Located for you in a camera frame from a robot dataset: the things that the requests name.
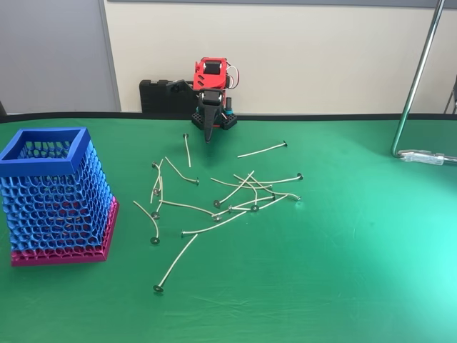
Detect green cloth with black rim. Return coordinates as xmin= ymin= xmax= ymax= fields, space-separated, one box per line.
xmin=0 ymin=111 xmax=457 ymax=343

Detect chrome stand tube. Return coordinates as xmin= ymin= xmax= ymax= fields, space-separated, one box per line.
xmin=391 ymin=0 xmax=457 ymax=166

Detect silver carabiner clip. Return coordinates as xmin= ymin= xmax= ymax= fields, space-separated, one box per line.
xmin=399 ymin=149 xmax=447 ymax=166

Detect black perforated arm base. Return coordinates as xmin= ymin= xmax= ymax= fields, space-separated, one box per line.
xmin=191 ymin=110 xmax=238 ymax=131

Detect blue and magenta mesh basket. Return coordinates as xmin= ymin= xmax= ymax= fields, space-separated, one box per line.
xmin=0 ymin=126 xmax=121 ymax=268

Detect white red wrist cable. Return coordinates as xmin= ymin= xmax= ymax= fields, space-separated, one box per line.
xmin=225 ymin=64 xmax=241 ymax=90

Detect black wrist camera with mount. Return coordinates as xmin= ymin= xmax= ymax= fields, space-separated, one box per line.
xmin=168 ymin=79 xmax=194 ymax=94

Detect black plastic tool case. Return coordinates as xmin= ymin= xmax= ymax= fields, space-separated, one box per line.
xmin=139 ymin=79 xmax=201 ymax=115

